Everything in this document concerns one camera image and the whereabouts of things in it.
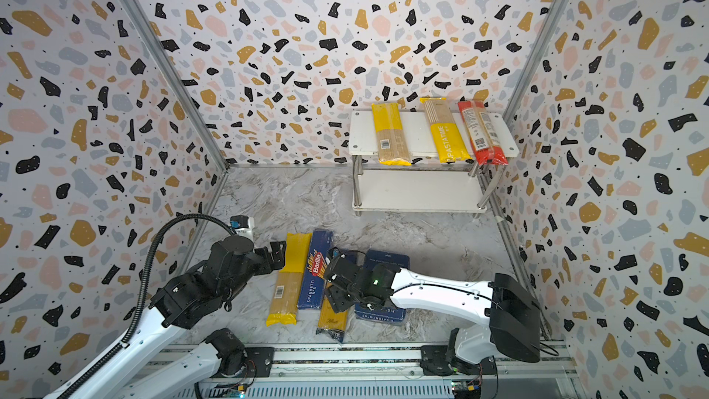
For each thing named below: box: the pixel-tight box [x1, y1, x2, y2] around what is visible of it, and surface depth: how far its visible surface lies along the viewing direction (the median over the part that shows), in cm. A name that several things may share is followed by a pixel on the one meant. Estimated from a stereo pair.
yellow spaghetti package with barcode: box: [371, 102, 413, 167], surface depth 80 cm
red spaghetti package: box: [457, 99, 509, 167], surface depth 80 cm
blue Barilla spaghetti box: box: [297, 229, 335, 310], surface depth 89 cm
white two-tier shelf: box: [348, 97, 521, 213], surface depth 84 cm
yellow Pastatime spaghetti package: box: [419, 96, 473, 163], surface depth 83 cm
